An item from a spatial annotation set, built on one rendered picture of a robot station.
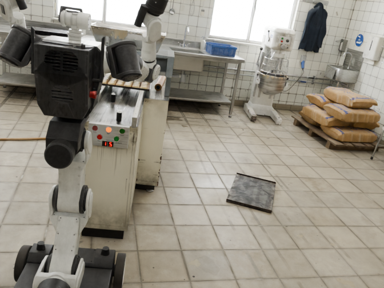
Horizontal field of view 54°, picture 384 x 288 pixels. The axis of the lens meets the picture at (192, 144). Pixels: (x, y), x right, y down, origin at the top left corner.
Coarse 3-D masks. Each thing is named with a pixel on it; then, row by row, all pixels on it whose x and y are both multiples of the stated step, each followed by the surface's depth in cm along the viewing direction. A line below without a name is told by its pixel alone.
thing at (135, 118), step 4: (140, 92) 284; (144, 92) 303; (140, 96) 273; (140, 100) 263; (136, 104) 253; (140, 104) 254; (136, 108) 244; (140, 108) 258; (136, 112) 237; (136, 116) 229; (132, 120) 225; (136, 120) 224; (132, 124) 226; (136, 124) 226
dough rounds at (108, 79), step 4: (108, 76) 309; (104, 80) 293; (108, 80) 300; (112, 80) 297; (116, 80) 301; (120, 80) 301; (112, 84) 289; (116, 84) 295; (120, 84) 289; (124, 84) 299; (128, 84) 292; (132, 84) 303; (136, 84) 296; (140, 84) 307; (144, 84) 300; (148, 84) 311; (144, 88) 291; (148, 88) 298
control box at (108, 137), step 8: (104, 128) 226; (112, 128) 226; (120, 128) 226; (128, 128) 227; (96, 136) 227; (104, 136) 228; (112, 136) 228; (120, 136) 228; (128, 136) 229; (96, 144) 229; (104, 144) 229; (112, 144) 230; (120, 144) 230
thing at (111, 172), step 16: (112, 96) 268; (128, 96) 291; (96, 112) 244; (112, 112) 249; (128, 112) 254; (128, 144) 234; (96, 160) 236; (112, 160) 237; (128, 160) 238; (96, 176) 240; (112, 176) 241; (128, 176) 242; (96, 192) 244; (112, 192) 245; (128, 192) 246; (96, 208) 249; (112, 208) 249; (128, 208) 250; (96, 224) 253; (112, 224) 254; (128, 224) 256
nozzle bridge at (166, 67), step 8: (88, 40) 299; (160, 56) 283; (168, 56) 284; (160, 64) 294; (168, 64) 286; (160, 72) 291; (168, 72) 288; (168, 80) 301; (168, 88) 303; (168, 96) 305
